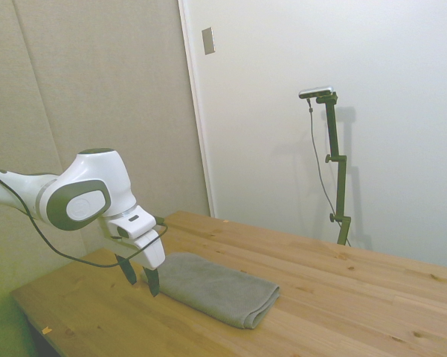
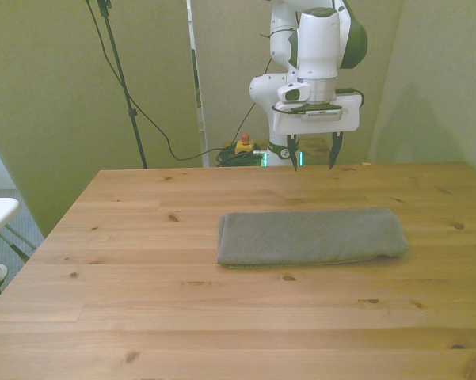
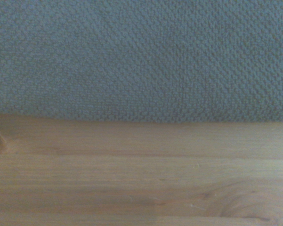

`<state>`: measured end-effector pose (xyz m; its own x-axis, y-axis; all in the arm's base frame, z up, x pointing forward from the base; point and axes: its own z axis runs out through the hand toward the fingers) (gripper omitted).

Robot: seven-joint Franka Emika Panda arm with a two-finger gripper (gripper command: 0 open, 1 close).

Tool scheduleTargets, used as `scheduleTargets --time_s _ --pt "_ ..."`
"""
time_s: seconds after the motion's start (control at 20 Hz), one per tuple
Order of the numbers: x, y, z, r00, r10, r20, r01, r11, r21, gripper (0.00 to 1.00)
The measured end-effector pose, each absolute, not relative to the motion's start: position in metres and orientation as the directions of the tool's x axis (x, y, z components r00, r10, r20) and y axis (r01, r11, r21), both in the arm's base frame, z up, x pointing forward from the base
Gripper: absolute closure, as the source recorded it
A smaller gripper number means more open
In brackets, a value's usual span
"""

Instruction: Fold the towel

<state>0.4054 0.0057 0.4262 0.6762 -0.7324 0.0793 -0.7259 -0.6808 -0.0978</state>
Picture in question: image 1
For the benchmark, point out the orange tape scrap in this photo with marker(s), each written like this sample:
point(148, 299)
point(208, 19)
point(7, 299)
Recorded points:
point(46, 330)

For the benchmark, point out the white door frame trim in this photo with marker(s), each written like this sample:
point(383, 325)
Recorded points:
point(197, 111)

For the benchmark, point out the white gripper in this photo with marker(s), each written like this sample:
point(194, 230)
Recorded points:
point(154, 251)

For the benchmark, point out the silver camera on stand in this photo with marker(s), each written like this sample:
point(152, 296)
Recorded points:
point(316, 91)

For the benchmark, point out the grey wall plate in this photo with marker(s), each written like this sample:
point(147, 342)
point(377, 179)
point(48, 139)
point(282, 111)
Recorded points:
point(209, 41)

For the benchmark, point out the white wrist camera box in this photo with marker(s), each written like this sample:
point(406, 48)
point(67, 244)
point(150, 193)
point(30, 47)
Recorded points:
point(134, 223)

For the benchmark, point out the grey towel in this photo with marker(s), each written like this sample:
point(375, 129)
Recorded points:
point(215, 294)

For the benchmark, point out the dark green camera stand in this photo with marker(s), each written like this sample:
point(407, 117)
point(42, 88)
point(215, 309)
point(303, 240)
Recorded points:
point(337, 175)

